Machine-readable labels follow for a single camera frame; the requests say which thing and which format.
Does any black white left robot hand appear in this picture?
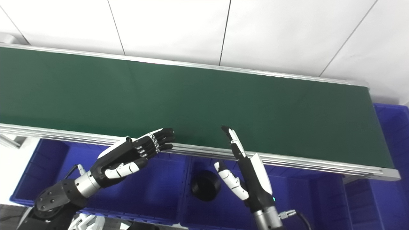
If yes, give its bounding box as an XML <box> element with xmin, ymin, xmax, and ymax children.
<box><xmin>90</xmin><ymin>128</ymin><xmax>175</xmax><ymax>189</ymax></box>

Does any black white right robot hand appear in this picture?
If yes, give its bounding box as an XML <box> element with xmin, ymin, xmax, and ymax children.
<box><xmin>214</xmin><ymin>125</ymin><xmax>276</xmax><ymax>213</ymax></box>

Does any black round machine part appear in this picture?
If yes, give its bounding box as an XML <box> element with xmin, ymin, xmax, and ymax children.
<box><xmin>191</xmin><ymin>170</ymin><xmax>221</xmax><ymax>202</ymax></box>

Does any green conveyor belt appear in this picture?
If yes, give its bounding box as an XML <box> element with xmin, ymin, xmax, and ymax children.
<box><xmin>0</xmin><ymin>47</ymin><xmax>394</xmax><ymax>169</ymax></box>
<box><xmin>0</xmin><ymin>34</ymin><xmax>401</xmax><ymax>181</ymax></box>

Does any blue plastic bin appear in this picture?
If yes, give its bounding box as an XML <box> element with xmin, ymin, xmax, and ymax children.
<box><xmin>343</xmin><ymin>103</ymin><xmax>409</xmax><ymax>230</ymax></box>
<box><xmin>181</xmin><ymin>157</ymin><xmax>352</xmax><ymax>230</ymax></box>
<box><xmin>10</xmin><ymin>138</ymin><xmax>192</xmax><ymax>226</ymax></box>

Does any aluminium conveyor support leg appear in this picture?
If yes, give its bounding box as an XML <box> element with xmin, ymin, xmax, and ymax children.
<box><xmin>0</xmin><ymin>134</ymin><xmax>26</xmax><ymax>149</ymax></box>

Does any white plastic robot piece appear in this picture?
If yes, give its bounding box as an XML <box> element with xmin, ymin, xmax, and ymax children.
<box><xmin>67</xmin><ymin>213</ymin><xmax>106</xmax><ymax>230</ymax></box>

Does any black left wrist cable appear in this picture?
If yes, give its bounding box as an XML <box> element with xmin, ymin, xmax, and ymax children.
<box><xmin>64</xmin><ymin>164</ymin><xmax>87</xmax><ymax>179</ymax></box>

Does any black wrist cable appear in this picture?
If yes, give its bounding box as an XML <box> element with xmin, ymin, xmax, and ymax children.
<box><xmin>64</xmin><ymin>164</ymin><xmax>87</xmax><ymax>179</ymax></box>
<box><xmin>278</xmin><ymin>209</ymin><xmax>312</xmax><ymax>230</ymax></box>

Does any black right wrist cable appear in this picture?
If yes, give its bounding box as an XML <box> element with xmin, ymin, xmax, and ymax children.
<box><xmin>278</xmin><ymin>209</ymin><xmax>312</xmax><ymax>230</ymax></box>

